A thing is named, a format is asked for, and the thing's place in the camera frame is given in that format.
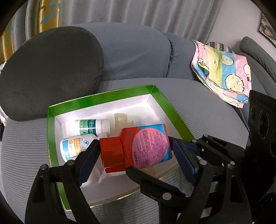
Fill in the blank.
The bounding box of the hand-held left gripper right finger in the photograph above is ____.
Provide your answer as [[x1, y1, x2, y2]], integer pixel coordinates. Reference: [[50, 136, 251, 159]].
[[170, 138, 253, 224]]

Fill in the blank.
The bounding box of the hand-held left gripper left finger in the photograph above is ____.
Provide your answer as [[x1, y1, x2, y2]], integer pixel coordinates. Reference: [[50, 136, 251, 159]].
[[25, 139, 102, 224]]

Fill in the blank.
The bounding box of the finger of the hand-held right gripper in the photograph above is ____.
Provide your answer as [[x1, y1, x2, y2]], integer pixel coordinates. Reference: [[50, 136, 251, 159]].
[[188, 134, 238, 170], [125, 167, 187, 202]]

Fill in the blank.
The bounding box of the white blue-yellow-label bottle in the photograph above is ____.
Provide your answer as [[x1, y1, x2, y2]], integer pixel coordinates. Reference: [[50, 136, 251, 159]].
[[60, 134, 102, 163]]

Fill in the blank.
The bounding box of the small white green-label bottle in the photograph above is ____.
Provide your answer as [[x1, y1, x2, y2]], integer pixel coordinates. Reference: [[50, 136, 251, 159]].
[[75, 118, 111, 136]]

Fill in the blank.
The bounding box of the red bottle pink label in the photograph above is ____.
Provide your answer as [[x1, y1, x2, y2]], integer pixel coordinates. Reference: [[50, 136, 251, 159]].
[[99, 124, 173, 174]]

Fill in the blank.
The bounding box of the beige hair clip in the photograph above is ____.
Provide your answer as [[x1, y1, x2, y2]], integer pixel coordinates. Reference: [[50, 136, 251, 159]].
[[110, 112, 134, 137]]

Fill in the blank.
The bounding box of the green cardboard box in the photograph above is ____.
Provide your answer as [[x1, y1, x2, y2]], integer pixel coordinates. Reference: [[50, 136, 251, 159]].
[[47, 84, 195, 210]]

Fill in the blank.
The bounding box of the colourful cartoon printed cloth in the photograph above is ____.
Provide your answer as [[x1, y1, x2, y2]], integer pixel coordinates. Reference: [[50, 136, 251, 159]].
[[191, 40, 252, 109]]

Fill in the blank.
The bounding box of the grey armchair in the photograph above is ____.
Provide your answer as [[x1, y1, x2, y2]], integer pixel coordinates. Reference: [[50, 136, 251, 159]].
[[238, 36, 276, 95]]

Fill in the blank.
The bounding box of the dark grey cushion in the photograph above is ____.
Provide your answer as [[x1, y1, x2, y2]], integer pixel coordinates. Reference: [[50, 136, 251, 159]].
[[0, 26, 104, 122]]

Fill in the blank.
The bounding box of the grey sofa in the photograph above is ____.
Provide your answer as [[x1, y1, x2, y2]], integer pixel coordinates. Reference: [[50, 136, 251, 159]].
[[0, 23, 276, 224]]

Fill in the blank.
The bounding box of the yellow patterned curtain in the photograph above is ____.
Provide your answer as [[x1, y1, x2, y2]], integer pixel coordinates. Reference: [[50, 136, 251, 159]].
[[0, 0, 62, 63]]

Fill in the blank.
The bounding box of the grey curtain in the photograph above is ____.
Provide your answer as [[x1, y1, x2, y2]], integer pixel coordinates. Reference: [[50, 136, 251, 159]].
[[13, 0, 222, 43]]

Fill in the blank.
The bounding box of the framed wall picture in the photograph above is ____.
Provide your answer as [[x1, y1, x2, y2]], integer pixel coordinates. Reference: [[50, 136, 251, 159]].
[[258, 12, 276, 45]]

